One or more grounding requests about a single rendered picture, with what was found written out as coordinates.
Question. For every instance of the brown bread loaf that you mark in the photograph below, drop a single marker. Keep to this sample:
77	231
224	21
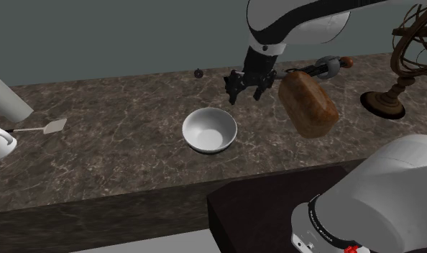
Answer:
308	105

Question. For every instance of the black tool with brown knob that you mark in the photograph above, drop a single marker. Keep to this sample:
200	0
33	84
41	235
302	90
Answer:
327	66

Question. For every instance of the white bowl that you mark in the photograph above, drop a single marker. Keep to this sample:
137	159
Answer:
209	130

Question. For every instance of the white cylinder roll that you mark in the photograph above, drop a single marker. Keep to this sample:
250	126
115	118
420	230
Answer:
6	101

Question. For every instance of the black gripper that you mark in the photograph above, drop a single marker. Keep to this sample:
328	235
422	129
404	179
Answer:
258	63

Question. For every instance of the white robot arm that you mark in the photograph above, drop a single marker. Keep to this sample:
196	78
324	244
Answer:
392	189

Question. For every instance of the small black round thing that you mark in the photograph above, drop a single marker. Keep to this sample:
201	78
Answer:
198	73

